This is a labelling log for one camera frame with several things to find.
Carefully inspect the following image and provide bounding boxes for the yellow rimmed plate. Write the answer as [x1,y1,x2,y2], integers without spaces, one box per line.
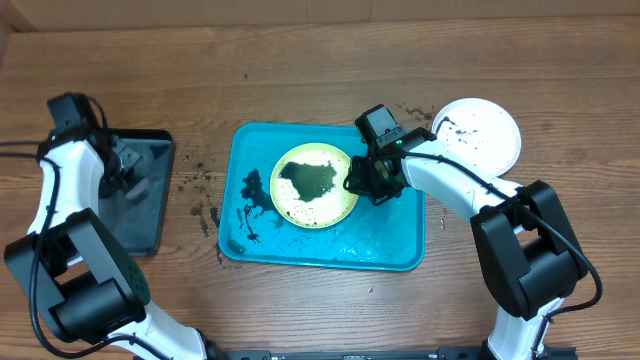
[269,143,359,229]

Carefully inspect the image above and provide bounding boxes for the white plate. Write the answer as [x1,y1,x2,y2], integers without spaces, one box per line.
[431,98,522,176]

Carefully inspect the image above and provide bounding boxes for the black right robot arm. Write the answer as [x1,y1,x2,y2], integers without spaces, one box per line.
[343,104,593,359]

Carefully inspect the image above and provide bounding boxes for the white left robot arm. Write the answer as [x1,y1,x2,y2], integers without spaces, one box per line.
[4,92,223,359]

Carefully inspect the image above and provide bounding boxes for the black water tray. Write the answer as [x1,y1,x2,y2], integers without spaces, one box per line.
[99,129,175,257]

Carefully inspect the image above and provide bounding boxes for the teal plastic tray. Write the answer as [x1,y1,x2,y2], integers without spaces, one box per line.
[218,122,426,272]

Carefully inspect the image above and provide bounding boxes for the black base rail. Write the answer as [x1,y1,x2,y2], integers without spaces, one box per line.
[132,344,581,360]

